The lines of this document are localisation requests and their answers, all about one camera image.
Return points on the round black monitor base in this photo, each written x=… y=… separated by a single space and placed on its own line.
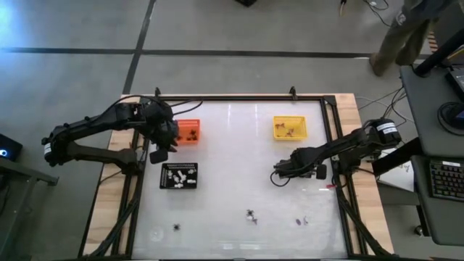
x=449 y=119

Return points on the orange plastic basket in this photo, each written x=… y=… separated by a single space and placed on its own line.
x=188 y=127

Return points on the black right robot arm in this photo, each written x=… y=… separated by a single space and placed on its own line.
x=355 y=145

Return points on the grey metal stand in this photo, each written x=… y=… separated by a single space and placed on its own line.
x=36 y=176

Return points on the backlit black keyboard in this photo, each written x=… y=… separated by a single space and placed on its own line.
x=447 y=181

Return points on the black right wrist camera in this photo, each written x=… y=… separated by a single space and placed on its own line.
x=284 y=169

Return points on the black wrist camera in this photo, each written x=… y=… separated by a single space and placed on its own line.
x=284 y=169
x=164 y=108

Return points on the yellow plastic basket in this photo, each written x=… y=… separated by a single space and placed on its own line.
x=290 y=121

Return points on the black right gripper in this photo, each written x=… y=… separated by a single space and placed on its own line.
x=308 y=165

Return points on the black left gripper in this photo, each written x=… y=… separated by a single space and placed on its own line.
x=162 y=132

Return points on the dark grey desk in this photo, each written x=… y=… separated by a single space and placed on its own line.
x=422 y=203
x=424 y=108

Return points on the person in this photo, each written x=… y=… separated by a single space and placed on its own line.
x=402 y=36

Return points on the white paper sheet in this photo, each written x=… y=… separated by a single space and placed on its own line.
x=398 y=177

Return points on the black plastic basket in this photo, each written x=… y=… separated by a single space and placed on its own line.
x=163 y=168

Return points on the white power adapter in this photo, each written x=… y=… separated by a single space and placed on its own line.
x=371 y=3

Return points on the black plastic spider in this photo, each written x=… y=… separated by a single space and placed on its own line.
x=176 y=227
x=249 y=212
x=193 y=132
x=194 y=138
x=180 y=138

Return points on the black floor stand base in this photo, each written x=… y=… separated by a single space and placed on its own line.
x=246 y=2

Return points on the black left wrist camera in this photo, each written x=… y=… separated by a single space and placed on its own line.
x=164 y=108

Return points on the dark mat with striped edge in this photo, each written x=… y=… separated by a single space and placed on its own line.
x=451 y=25

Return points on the black laptop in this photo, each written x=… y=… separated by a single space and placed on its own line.
x=457 y=79

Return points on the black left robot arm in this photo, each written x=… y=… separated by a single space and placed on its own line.
x=90 y=123

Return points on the black box with blue light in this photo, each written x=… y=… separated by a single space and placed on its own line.
x=9 y=148

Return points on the black clamp knob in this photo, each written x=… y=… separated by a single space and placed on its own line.
x=292 y=91
x=157 y=91

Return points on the black stand pole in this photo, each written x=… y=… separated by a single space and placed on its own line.
x=440 y=54
x=397 y=159

